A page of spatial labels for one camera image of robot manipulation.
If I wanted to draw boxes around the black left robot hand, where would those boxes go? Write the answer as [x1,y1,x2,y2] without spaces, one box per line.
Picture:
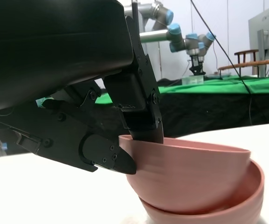
[0,0,165,175]

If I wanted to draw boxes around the pink plastic bowl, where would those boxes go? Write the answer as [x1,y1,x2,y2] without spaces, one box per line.
[138,158,265,224]
[118,134,251,209]

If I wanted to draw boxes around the black industrial arm gripper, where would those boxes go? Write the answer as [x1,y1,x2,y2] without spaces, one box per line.
[189,55,206,76]

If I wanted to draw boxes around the grey vertical pole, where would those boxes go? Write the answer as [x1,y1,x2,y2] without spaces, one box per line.
[131,0,139,31]

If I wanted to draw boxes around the clear plastic container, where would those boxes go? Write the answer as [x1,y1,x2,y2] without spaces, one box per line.
[181,75,204,85]

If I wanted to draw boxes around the green table cloth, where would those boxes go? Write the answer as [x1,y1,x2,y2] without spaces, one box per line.
[94,74,269,105]

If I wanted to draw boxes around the wooden chair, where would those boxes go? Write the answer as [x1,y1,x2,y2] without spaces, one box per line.
[218,49,269,77]

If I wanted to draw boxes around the grey computer monitor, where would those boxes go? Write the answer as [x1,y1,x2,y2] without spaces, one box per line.
[248,0,269,77]

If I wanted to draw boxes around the black hanging cable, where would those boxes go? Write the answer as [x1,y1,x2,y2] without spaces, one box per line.
[190,0,254,126]

